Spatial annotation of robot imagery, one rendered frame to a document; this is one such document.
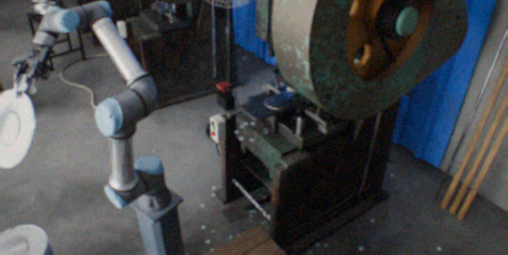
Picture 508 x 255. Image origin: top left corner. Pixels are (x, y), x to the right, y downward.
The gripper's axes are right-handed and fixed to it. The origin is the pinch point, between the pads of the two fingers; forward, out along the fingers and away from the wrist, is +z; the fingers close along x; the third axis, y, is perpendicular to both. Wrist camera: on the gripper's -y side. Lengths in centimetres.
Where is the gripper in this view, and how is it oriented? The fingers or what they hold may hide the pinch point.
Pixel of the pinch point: (18, 95)
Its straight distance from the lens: 156.6
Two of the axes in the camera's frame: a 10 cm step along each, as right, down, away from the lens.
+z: -2.9, 9.4, -1.8
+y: 9.2, 2.2, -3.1
